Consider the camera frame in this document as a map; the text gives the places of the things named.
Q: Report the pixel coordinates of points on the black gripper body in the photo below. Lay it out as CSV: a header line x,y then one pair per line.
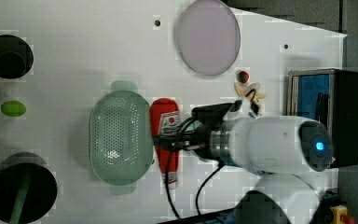
x,y
200,142

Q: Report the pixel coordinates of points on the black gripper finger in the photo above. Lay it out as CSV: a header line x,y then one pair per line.
x,y
169,130
171,144

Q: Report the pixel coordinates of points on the red plush ketchup bottle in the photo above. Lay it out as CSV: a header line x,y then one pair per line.
x,y
165,111

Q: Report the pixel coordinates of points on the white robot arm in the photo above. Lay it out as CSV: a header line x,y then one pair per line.
x,y
285,151

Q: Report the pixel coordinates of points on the green oval strainer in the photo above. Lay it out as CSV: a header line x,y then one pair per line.
x,y
120,140

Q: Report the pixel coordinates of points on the plush peeled banana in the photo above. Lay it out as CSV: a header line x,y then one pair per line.
x,y
251,92

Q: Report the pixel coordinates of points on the small red plush strawberry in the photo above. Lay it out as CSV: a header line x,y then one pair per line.
x,y
243,77

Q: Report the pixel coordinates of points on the lilac round plate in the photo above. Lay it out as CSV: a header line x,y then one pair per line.
x,y
208,37

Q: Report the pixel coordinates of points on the black toaster oven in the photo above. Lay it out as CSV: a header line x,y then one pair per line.
x,y
331,97

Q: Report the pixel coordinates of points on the yellow red emergency button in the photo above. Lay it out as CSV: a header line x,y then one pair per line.
x,y
341,216

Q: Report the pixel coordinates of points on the green oval button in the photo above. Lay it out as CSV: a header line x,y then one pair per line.
x,y
13,108

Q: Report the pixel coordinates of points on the large black cylinder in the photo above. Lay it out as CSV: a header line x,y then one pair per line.
x,y
28,189

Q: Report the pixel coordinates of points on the small black cylinder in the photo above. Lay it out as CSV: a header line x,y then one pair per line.
x,y
16,57

